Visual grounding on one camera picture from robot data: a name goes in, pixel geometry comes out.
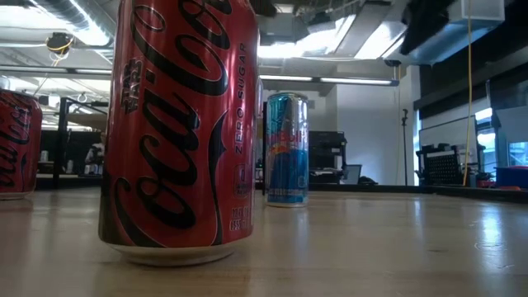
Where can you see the black tripod stand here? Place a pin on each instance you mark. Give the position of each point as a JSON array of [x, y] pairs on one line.
[[404, 144]]

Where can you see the blue silver Red Bull can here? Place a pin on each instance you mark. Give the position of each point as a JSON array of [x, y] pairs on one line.
[[286, 165]]

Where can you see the red Coca-Cola Zero can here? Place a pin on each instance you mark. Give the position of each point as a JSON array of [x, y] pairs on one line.
[[18, 144], [177, 136]]

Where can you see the grey laptop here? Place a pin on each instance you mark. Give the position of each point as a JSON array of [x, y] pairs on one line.
[[351, 174]]

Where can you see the silver ventilation duct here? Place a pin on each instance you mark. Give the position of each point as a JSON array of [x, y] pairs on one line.
[[82, 20]]

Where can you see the person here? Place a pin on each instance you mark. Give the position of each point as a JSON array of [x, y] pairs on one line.
[[95, 154]]

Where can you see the wooden shelf with black legs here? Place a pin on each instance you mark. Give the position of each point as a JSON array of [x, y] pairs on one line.
[[62, 144]]

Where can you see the blue grey ceiling duct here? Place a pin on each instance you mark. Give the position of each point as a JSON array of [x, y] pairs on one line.
[[466, 37]]

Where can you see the grey ceiling unit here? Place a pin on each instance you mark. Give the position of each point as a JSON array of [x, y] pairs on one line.
[[280, 29]]

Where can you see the blue bin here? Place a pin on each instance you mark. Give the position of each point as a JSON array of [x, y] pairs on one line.
[[511, 177]]

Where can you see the black pegboard cart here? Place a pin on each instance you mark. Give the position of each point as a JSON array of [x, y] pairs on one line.
[[441, 167]]

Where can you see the long ceiling light fixture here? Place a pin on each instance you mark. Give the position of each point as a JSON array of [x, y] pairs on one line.
[[49, 70], [330, 79]]

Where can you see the white ceiling box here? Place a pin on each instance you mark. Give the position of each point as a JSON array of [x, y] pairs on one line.
[[482, 10]]

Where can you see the black equipment rack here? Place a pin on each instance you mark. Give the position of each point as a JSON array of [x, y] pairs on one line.
[[326, 154]]

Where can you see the white board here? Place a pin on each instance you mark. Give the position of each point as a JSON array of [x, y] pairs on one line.
[[449, 132]]

